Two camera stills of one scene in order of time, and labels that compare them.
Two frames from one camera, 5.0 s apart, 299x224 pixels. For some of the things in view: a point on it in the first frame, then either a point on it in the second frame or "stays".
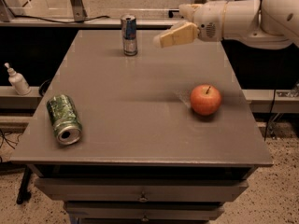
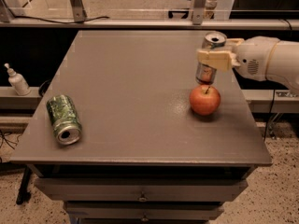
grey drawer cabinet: x=144 y=126 stays
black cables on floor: x=7 y=140 stays
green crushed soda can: x=65 y=119 stays
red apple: x=206 y=99 stays
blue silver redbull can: x=129 y=29 → x=206 y=74
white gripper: x=209 y=21 → x=253 y=58
